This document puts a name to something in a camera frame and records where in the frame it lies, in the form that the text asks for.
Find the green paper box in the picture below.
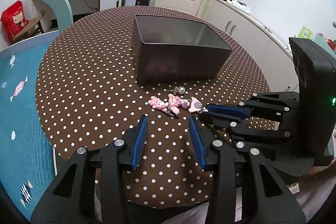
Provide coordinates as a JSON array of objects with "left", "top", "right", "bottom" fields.
[{"left": 298, "top": 26, "right": 313, "bottom": 39}]

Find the red cat print bag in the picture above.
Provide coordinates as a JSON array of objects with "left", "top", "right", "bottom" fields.
[{"left": 1, "top": 1, "right": 29, "bottom": 43}]

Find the brown polka dot tablecloth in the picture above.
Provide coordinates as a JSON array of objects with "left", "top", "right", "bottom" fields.
[{"left": 35, "top": 5, "right": 276, "bottom": 210}]

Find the blue candy pattern bedspread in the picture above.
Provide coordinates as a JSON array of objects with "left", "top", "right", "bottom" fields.
[{"left": 1, "top": 44, "right": 55, "bottom": 218}]

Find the single pearl earring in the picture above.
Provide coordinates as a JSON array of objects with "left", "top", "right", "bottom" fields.
[{"left": 167, "top": 86, "right": 186, "bottom": 96}]

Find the pink charm keychain cluster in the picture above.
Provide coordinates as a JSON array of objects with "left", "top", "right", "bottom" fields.
[{"left": 147, "top": 94, "right": 207, "bottom": 117}]

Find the wooden chair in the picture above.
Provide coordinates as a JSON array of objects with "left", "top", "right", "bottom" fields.
[{"left": 13, "top": 16, "right": 44, "bottom": 43}]

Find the white low cabinet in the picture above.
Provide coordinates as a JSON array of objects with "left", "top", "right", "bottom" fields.
[{"left": 206, "top": 0, "right": 299, "bottom": 92}]

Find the grey metal tin box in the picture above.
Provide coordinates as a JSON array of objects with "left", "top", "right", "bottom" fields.
[{"left": 131, "top": 15, "right": 232, "bottom": 85}]

